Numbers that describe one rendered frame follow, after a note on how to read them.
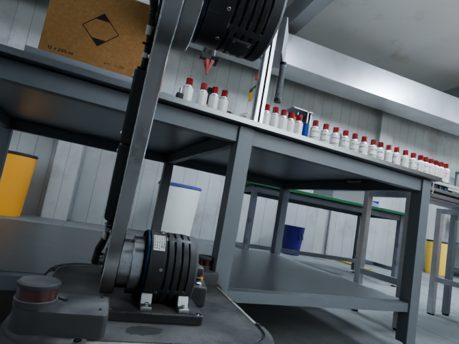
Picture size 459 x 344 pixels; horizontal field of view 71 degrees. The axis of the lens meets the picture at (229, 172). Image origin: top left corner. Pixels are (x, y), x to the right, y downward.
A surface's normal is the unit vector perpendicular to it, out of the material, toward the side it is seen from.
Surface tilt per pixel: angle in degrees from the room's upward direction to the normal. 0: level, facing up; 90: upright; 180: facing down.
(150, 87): 115
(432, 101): 90
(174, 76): 90
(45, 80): 90
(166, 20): 154
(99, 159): 90
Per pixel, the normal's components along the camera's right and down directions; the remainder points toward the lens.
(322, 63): 0.33, -0.05
